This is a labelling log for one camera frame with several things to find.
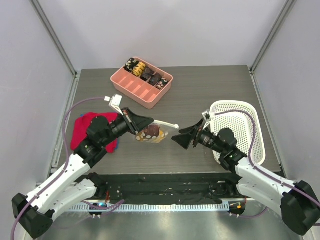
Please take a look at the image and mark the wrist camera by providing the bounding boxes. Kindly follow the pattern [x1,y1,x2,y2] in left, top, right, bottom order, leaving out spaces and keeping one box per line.
[104,94,124,116]
[201,109,215,130]

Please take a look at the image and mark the red folded cloth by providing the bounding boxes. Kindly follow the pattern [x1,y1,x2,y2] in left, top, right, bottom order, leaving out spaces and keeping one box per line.
[70,112,117,151]

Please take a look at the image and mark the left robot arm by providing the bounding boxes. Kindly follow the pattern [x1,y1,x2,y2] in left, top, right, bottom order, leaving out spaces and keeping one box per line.
[11,107,154,239]

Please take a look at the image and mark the yellow black sock roll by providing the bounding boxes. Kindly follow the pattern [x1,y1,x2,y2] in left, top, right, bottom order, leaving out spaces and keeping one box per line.
[131,62,146,77]

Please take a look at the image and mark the pink divided tray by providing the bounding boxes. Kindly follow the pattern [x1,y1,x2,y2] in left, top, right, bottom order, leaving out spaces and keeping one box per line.
[110,57,173,109]

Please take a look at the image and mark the white slotted cable duct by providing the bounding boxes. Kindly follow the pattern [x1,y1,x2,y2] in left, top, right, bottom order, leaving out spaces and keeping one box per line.
[67,201,230,213]

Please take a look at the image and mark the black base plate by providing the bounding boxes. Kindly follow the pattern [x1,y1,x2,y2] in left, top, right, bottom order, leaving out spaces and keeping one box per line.
[100,172,244,205]

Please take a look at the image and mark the black spotted sock roll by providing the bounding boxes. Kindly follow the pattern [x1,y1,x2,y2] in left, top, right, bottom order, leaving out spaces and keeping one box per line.
[155,77,169,91]

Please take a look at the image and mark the clear zip top bag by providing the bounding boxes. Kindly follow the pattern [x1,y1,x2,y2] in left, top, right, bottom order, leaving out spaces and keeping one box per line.
[135,120,180,144]

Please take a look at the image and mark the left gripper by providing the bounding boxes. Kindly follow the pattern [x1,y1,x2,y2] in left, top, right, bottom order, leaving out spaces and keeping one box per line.
[100,107,154,147]

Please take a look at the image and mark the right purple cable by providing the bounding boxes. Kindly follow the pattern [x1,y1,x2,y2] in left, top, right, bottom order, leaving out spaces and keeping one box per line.
[212,109,320,219]

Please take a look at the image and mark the white perforated basket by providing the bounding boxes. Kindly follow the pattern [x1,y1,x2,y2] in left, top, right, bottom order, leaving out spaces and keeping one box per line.
[209,100,266,165]

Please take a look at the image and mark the black floral sock roll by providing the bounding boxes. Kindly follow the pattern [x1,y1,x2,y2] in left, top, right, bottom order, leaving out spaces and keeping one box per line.
[123,57,139,73]

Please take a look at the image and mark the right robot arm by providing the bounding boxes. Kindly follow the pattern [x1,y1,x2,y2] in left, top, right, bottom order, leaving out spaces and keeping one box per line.
[171,120,320,236]

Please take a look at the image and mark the blue folded cloth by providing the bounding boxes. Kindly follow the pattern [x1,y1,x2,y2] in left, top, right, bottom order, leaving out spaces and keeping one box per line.
[80,112,119,153]

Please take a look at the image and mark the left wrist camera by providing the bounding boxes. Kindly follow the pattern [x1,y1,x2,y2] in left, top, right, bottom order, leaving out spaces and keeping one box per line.
[104,94,124,116]

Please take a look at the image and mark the dark red fake fruit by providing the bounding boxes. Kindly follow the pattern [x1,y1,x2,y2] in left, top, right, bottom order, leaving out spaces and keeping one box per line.
[143,125,160,138]

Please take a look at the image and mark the dark brown sock roll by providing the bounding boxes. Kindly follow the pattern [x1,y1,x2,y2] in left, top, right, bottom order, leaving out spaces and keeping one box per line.
[140,67,155,82]

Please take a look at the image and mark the left aluminium frame post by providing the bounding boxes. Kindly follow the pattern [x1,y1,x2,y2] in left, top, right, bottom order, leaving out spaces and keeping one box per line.
[29,0,78,78]

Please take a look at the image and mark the right aluminium frame post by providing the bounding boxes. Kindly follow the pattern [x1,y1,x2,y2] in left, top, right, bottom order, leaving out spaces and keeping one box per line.
[249,0,297,75]

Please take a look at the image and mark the purple cable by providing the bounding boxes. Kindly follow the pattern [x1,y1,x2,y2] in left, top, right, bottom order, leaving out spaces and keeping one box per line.
[9,96,126,240]
[212,109,320,219]

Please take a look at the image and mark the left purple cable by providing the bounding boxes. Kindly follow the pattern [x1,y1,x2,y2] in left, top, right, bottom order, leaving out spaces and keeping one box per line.
[9,96,126,240]

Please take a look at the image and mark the aluminium frame post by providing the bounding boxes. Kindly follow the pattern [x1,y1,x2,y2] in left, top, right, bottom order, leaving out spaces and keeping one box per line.
[249,0,297,75]
[29,0,78,78]

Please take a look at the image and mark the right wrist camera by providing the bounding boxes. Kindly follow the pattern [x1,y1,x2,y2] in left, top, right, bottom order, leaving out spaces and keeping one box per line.
[201,109,215,130]

